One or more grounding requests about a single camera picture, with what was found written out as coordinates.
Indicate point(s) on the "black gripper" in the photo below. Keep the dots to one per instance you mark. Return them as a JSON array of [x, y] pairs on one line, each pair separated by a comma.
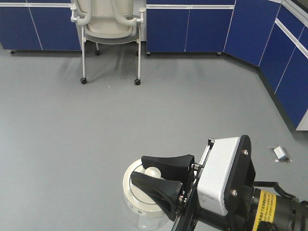
[[176, 171]]

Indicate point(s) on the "glass jar with beige lid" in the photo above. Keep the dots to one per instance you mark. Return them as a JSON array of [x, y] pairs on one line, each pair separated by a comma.
[[141, 210]]

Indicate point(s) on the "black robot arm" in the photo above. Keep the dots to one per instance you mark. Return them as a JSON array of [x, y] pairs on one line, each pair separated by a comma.
[[264, 206]]

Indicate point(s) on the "floor power socket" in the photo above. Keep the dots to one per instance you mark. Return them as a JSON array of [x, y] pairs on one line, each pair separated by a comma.
[[280, 154]]

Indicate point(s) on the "beige mesh office chair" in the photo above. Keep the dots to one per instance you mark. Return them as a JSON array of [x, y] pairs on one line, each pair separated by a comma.
[[109, 22]]

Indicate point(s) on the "blue lab cabinets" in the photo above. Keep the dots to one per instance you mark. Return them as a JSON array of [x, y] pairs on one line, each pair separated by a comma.
[[269, 34]]

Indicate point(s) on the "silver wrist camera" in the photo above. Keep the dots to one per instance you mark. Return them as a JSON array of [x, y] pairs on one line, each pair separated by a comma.
[[224, 174]]

